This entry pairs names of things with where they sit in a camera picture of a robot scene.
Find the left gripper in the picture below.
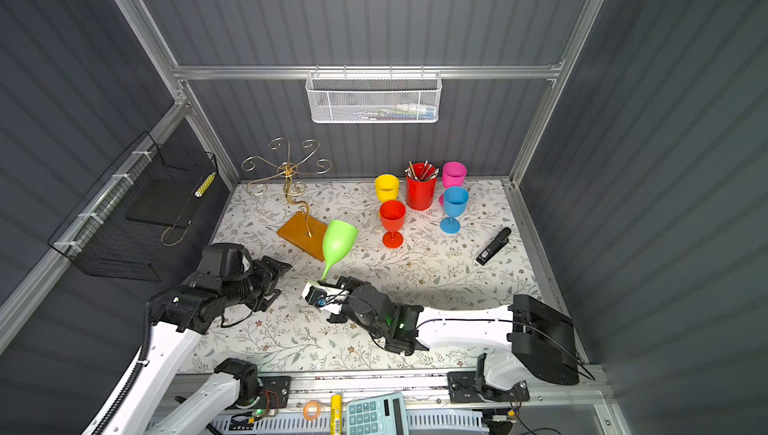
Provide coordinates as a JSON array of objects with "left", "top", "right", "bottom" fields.
[{"left": 224, "top": 254, "right": 292, "bottom": 310}]

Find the green wine glass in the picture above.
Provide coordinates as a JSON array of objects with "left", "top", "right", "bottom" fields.
[{"left": 321, "top": 220, "right": 359, "bottom": 281}]

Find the red-orange wine glass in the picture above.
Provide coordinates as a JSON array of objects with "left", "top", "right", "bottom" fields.
[{"left": 379, "top": 200, "right": 406, "bottom": 249}]

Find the gold rack with wooden base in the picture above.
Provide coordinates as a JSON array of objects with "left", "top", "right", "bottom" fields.
[{"left": 241, "top": 137, "right": 333, "bottom": 262}]

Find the yellow wine glass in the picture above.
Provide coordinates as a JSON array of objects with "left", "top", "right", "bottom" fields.
[{"left": 374, "top": 174, "right": 399, "bottom": 204}]

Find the blue wine glass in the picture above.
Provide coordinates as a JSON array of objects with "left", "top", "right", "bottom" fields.
[{"left": 440, "top": 187, "right": 469, "bottom": 234}]

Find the pink wine glass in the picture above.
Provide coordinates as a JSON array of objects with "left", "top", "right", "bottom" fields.
[{"left": 441, "top": 161, "right": 467, "bottom": 190}]

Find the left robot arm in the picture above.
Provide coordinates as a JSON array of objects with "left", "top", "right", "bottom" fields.
[{"left": 84, "top": 243, "right": 292, "bottom": 434}]

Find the yellow marker in basket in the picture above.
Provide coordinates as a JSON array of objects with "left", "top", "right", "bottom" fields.
[{"left": 194, "top": 172, "right": 217, "bottom": 198}]

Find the yellow glue stick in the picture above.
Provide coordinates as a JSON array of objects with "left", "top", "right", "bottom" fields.
[{"left": 330, "top": 393, "right": 343, "bottom": 435}]

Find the orange rubber band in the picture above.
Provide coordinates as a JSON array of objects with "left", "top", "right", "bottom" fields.
[{"left": 302, "top": 400, "right": 323, "bottom": 421}]

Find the calculator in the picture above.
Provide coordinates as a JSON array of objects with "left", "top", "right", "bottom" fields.
[{"left": 343, "top": 392, "right": 409, "bottom": 435}]

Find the red pen cup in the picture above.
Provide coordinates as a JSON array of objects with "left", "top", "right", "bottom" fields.
[{"left": 405, "top": 161, "right": 439, "bottom": 211}]

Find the black stapler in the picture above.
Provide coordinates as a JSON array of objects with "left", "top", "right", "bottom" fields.
[{"left": 476, "top": 227, "right": 511, "bottom": 266}]

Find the black wire basket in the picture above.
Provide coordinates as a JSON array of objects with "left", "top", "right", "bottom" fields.
[{"left": 48, "top": 137, "right": 218, "bottom": 282}]

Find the white wire mesh basket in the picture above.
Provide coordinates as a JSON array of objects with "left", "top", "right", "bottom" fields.
[{"left": 305, "top": 71, "right": 443, "bottom": 124}]

